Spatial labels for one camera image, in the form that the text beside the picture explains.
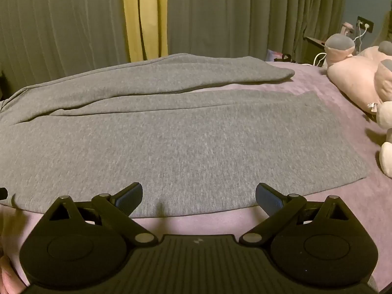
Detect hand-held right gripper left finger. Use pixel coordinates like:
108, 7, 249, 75
43, 182, 158, 247

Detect grey curtain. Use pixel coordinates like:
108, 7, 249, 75
0, 0, 129, 97
167, 0, 348, 63

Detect small bluish bag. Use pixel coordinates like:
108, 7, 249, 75
266, 49, 295, 64

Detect white power adapter with cable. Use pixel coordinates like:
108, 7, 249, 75
312, 21, 369, 67

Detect pink plush toy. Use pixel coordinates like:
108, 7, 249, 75
324, 33, 392, 115

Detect grey pants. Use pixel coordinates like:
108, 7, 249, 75
0, 53, 369, 215

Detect black wall socket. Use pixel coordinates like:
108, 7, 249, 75
357, 16, 375, 33

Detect cream plush toy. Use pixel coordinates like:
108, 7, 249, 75
375, 100, 392, 179

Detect dark box with clutter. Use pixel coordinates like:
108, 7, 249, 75
305, 36, 329, 65

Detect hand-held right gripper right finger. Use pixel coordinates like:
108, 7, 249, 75
239, 182, 350, 247

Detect yellow curtain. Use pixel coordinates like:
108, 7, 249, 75
122, 0, 169, 62

